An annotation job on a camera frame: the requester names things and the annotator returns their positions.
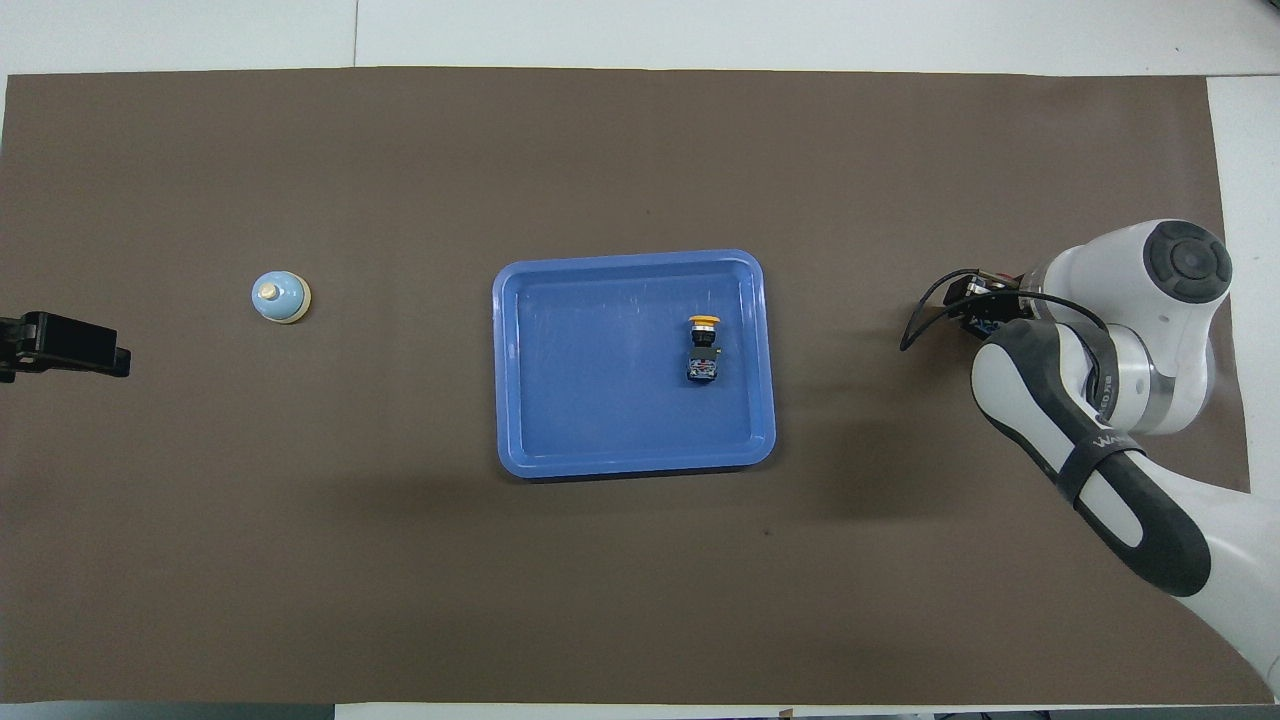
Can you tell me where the yellow push button switch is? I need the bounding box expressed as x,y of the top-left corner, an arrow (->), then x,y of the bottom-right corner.
685,314 -> 724,385

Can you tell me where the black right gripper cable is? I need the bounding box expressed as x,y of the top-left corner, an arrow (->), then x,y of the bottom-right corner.
900,268 -> 1113,353

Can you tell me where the blue plastic tray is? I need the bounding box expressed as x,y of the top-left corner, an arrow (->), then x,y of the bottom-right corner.
491,248 -> 778,481

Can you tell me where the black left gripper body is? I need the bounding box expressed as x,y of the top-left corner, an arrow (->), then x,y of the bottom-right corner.
0,316 -> 29,384

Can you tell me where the light blue desk bell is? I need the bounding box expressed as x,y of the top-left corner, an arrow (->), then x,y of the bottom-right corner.
250,270 -> 313,326

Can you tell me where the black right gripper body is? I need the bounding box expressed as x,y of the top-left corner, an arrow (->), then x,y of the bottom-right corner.
995,280 -> 1031,333

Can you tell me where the brown table mat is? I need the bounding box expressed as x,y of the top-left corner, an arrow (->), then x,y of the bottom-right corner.
0,66 -> 1276,706

